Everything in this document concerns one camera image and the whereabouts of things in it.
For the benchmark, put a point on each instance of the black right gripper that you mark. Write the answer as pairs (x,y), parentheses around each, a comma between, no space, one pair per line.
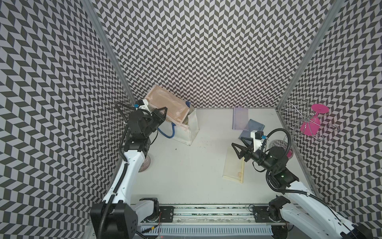
(243,150)

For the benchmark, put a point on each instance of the pink glass dish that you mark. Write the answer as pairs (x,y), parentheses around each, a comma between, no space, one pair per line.
(146,163)

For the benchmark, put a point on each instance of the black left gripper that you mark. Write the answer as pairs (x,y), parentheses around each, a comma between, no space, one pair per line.
(161,117)

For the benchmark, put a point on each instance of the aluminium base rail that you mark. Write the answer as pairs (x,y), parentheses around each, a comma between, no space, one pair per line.
(209,213)

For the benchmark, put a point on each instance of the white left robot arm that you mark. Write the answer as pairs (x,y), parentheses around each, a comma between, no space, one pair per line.
(132,152)

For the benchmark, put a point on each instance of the small yellow pouch under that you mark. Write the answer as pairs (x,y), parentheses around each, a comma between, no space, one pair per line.
(233,167)

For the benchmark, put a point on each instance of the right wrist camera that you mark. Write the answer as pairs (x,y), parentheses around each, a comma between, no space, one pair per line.
(258,139)

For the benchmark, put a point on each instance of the silver wire glass rack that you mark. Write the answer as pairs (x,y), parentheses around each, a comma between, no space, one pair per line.
(303,110)

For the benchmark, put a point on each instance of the dark blue flat pouch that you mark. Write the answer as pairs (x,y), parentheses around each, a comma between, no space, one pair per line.
(251,126)

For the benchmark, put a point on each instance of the white canvas bag blue handles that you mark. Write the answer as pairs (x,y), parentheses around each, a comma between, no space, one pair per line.
(185,132)

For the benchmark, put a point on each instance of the lilac mesh pouch rear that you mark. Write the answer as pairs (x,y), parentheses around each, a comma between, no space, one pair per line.
(240,118)

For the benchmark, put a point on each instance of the magenta plastic wine glass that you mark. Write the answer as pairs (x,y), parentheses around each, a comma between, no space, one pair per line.
(311,124)

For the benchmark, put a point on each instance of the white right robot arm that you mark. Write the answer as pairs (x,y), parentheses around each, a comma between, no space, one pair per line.
(296,204)

